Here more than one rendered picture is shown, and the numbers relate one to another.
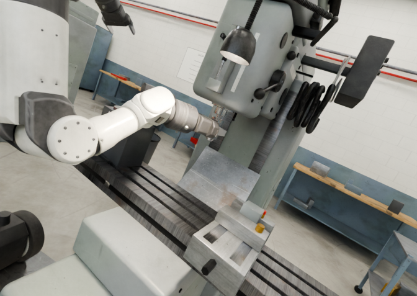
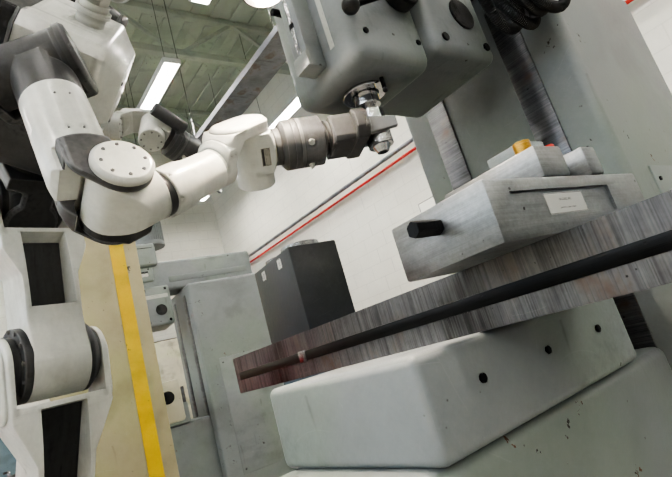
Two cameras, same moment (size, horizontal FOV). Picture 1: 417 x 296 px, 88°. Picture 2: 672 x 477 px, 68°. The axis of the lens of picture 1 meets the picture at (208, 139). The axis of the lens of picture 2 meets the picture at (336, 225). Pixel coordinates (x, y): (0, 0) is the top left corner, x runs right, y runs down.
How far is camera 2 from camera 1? 0.53 m
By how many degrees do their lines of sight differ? 35
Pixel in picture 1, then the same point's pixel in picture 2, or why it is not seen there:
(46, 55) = (66, 108)
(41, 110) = (73, 142)
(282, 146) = (564, 82)
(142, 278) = (371, 370)
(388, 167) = not seen: outside the picture
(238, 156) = not seen: hidden behind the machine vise
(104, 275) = (336, 444)
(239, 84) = (331, 31)
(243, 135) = (495, 142)
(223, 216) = not seen: hidden behind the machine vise
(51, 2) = (55, 72)
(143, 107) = (216, 134)
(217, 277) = (459, 237)
